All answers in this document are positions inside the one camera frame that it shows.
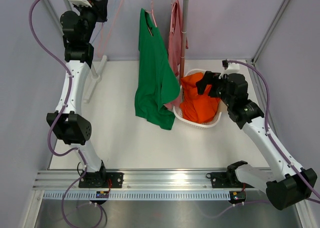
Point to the green t shirt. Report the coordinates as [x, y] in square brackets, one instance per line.
[157, 84]

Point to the white slotted cable duct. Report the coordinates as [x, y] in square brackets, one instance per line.
[138, 195]

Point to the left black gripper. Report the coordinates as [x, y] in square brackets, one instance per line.
[99, 7]

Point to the pink hanger of green shirt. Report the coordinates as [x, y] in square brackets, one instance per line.
[152, 13]

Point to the pink t shirt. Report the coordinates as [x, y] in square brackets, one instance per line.
[174, 50]

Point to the metal clothes rack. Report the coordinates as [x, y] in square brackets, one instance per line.
[185, 25]

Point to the pink hanger of orange shirt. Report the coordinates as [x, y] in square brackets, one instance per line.
[101, 50]

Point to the orange t shirt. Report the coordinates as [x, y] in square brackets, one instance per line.
[197, 108]

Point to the white perforated laundry basket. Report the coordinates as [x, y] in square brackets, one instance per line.
[179, 114]

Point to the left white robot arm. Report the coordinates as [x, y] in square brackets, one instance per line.
[66, 121]

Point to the light blue hanger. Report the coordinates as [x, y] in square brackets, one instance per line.
[100, 35]

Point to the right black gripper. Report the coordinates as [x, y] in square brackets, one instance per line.
[209, 78]

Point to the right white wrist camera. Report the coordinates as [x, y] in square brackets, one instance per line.
[229, 68]

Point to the aluminium mounting rail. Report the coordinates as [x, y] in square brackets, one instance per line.
[153, 179]

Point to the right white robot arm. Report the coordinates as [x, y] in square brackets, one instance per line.
[288, 182]

